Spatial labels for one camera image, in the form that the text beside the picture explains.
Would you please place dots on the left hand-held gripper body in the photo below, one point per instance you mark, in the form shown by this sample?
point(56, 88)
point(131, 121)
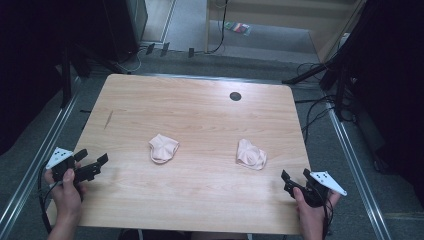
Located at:
point(61, 163)

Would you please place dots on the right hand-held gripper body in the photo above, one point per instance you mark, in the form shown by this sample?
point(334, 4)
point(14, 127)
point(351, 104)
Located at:
point(318, 190)

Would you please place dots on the pink ankle sock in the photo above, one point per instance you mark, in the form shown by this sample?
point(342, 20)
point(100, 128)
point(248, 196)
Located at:
point(163, 148)
point(250, 155)

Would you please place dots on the person's right hand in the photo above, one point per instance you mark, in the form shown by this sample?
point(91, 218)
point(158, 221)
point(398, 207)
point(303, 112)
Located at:
point(311, 216)

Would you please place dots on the person's left hand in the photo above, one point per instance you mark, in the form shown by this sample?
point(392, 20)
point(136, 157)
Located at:
point(66, 200)

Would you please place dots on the black metal stand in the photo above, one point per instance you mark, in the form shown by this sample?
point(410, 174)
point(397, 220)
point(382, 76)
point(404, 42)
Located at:
point(66, 76)
point(320, 68)

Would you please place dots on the black round table grommet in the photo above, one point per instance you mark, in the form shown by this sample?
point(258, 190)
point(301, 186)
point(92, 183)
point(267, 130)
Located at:
point(235, 96)

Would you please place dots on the dark curtain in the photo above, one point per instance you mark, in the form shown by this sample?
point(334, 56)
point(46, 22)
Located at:
point(30, 50)
point(396, 83)

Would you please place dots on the black cabinet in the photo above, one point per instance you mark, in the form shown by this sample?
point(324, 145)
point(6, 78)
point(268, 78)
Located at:
point(125, 26)

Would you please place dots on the colourful packet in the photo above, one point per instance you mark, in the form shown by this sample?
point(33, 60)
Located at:
point(238, 28)

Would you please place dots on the light wooden furniture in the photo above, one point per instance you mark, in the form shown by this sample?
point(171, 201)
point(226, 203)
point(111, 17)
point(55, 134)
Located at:
point(283, 13)

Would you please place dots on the aluminium floor rail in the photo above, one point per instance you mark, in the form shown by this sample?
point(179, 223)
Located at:
point(36, 160)
point(356, 173)

